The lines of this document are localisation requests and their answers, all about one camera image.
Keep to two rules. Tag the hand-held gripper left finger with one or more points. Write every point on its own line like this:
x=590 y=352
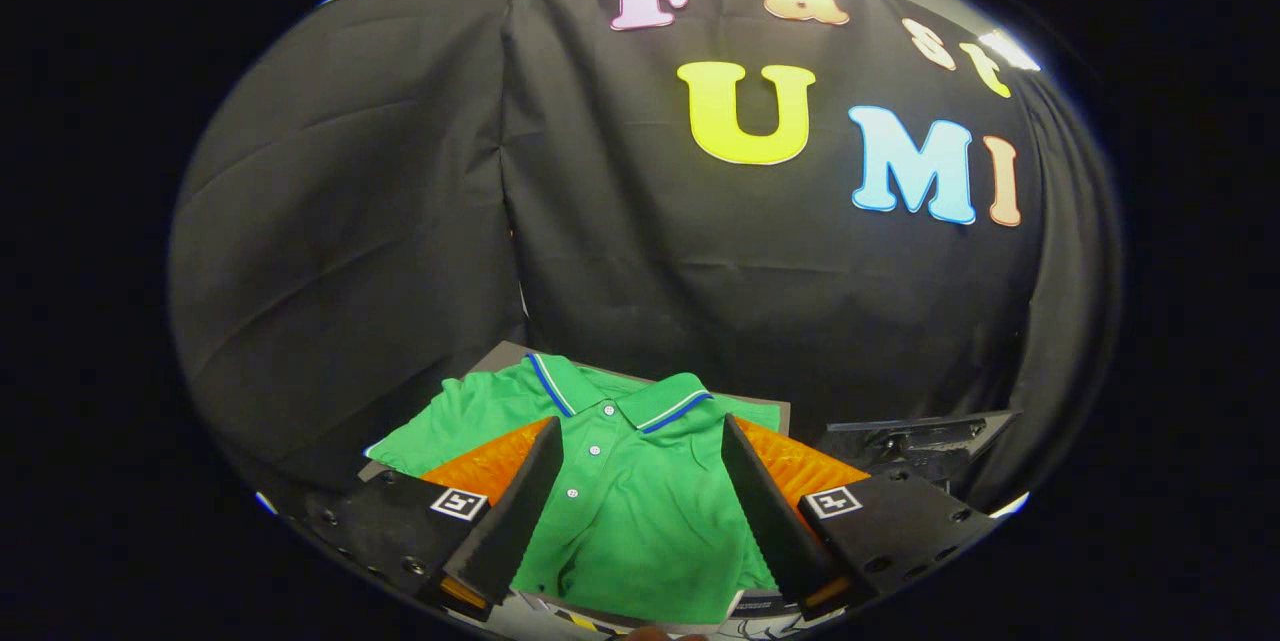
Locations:
x=520 y=511

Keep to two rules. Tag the dark cabinet with beige door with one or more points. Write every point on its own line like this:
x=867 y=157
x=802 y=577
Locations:
x=500 y=361

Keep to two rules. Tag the ceiling light panel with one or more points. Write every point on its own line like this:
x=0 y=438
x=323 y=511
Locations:
x=1010 y=49

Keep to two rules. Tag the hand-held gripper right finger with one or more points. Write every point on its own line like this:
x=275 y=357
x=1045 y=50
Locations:
x=765 y=511

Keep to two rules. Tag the black backdrop cloth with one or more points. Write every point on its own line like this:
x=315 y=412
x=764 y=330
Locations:
x=640 y=251

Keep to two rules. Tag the green polo shirt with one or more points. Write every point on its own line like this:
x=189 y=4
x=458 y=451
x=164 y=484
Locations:
x=640 y=511

